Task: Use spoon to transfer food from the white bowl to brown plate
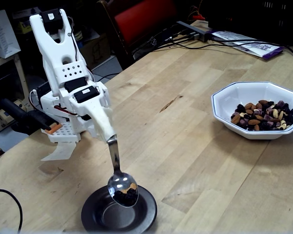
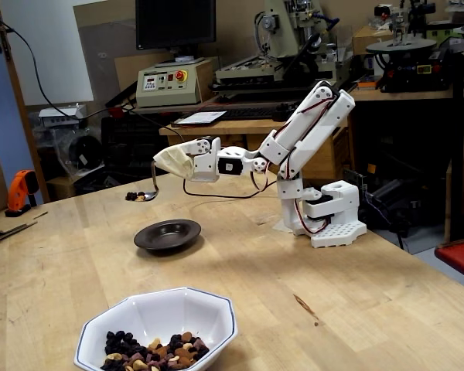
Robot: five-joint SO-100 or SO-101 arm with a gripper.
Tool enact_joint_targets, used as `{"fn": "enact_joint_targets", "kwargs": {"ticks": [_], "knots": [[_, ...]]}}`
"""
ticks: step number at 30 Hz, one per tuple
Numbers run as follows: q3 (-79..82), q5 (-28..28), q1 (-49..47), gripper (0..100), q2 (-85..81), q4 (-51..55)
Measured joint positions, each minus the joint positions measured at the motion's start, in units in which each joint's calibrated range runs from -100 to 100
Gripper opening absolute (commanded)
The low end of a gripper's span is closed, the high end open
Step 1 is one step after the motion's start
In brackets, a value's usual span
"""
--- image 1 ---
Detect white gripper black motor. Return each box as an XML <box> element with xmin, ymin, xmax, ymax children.
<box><xmin>69</xmin><ymin>84</ymin><xmax>112</xmax><ymax>137</ymax></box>

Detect bent metal spoon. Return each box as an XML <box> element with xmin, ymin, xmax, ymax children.
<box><xmin>106</xmin><ymin>135</ymin><xmax>139</xmax><ymax>208</ymax></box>

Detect scooped nuts and raisins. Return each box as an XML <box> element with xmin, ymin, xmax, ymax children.
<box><xmin>113</xmin><ymin>182</ymin><xmax>139</xmax><ymax>207</ymax></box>

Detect white robot arm with base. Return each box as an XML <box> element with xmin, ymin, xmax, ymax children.
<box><xmin>29</xmin><ymin>8</ymin><xmax>108</xmax><ymax>143</ymax></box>

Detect dark brown plate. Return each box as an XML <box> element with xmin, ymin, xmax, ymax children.
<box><xmin>81</xmin><ymin>184</ymin><xmax>158</xmax><ymax>234</ymax></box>

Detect white octagonal bowl blue rim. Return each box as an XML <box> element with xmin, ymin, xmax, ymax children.
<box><xmin>211</xmin><ymin>81</ymin><xmax>293</xmax><ymax>140</ymax></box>

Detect beige masking tape wrap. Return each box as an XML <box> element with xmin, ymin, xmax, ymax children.
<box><xmin>89</xmin><ymin>103</ymin><xmax>119</xmax><ymax>144</ymax></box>

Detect beige tape piece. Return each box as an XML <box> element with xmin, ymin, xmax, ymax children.
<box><xmin>41</xmin><ymin>141</ymin><xmax>77</xmax><ymax>162</ymax></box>

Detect plain cardboard box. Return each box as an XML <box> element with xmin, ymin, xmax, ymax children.
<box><xmin>82</xmin><ymin>34</ymin><xmax>112</xmax><ymax>71</ymax></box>

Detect black clamp orange pad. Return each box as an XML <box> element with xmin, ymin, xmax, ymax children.
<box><xmin>0</xmin><ymin>98</ymin><xmax>63</xmax><ymax>135</ymax></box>

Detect red chair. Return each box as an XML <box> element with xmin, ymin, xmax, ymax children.
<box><xmin>97</xmin><ymin>0</ymin><xmax>179</xmax><ymax>71</ymax></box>

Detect white paper bag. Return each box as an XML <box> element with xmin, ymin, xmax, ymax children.
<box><xmin>0</xmin><ymin>9</ymin><xmax>21</xmax><ymax>59</ymax></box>

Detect grey usb hub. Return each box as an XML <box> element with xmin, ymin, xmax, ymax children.
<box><xmin>177</xmin><ymin>20</ymin><xmax>212</xmax><ymax>42</ymax></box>

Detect nuts and raisins mix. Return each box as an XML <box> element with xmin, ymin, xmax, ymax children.
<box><xmin>230</xmin><ymin>99</ymin><xmax>293</xmax><ymax>132</ymax></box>

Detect purple white plastic bag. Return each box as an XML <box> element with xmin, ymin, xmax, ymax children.
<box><xmin>211</xmin><ymin>30</ymin><xmax>285</xmax><ymax>60</ymax></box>

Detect beige shelf frame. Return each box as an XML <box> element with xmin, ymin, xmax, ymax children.
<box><xmin>0</xmin><ymin>53</ymin><xmax>27</xmax><ymax>137</ymax></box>

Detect black cable bundle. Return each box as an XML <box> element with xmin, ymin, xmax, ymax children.
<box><xmin>133</xmin><ymin>26</ymin><xmax>203</xmax><ymax>54</ymax></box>

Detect thin black cable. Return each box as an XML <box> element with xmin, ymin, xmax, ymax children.
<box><xmin>0</xmin><ymin>189</ymin><xmax>23</xmax><ymax>234</ymax></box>

